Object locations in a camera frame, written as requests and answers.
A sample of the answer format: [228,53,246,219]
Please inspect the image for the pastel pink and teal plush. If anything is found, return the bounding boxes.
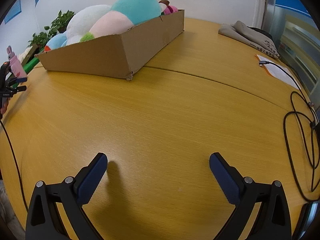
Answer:
[89,0,162,39]

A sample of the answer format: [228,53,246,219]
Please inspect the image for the grey folded cloth bag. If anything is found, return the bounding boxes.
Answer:
[218,20,281,59]

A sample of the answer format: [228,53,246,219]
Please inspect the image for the thin black cable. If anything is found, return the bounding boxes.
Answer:
[0,119,29,213]

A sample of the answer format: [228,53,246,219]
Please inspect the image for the large potted green plant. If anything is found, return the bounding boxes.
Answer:
[44,10,75,39]

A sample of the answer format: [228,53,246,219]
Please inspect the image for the white paper sheet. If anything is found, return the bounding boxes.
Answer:
[254,54,302,90]

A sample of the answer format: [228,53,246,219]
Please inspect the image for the white panda plush toy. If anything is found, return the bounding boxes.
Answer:
[66,4,112,46]

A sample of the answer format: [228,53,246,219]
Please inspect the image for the black looped cable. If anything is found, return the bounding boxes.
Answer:
[283,91,320,202]

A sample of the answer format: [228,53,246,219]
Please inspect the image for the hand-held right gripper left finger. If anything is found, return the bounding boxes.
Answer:
[25,152,108,240]

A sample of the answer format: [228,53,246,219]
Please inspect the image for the small potted green plant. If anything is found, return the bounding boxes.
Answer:
[27,32,49,49]

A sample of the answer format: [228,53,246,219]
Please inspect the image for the pink bottle with bunny lid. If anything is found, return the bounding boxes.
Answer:
[6,45,28,79]

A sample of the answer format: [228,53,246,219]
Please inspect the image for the dark glossy object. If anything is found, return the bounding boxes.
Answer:
[291,200,320,240]

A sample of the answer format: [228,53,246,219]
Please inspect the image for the green fuzzy plush toy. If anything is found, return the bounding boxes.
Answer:
[80,32,97,42]

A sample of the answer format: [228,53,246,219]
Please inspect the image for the hot pink plush toy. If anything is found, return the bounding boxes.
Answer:
[162,4,179,15]

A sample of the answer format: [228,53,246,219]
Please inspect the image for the light blue plush toy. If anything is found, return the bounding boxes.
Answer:
[44,33,68,52]

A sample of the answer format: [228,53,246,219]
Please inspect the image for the blue framed wall poster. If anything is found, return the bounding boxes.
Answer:
[4,0,22,24]

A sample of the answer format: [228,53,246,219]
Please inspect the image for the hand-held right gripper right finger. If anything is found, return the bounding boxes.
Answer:
[209,152,292,240]

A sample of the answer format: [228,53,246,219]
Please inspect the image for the glass door with blue stripe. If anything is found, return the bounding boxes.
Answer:
[260,0,320,98]

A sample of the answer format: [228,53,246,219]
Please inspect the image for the brown cardboard box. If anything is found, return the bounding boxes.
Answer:
[34,9,185,81]

